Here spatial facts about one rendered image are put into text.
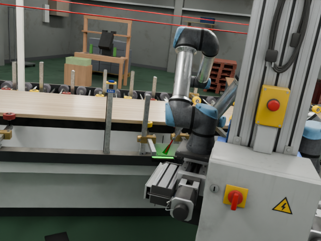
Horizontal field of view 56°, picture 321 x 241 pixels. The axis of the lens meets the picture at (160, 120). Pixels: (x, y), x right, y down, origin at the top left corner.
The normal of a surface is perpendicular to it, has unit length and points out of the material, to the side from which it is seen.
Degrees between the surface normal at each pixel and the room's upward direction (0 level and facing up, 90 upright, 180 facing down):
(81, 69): 90
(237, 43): 90
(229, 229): 90
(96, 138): 90
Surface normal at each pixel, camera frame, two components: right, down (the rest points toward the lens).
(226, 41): -0.26, 0.26
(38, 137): 0.16, 0.30
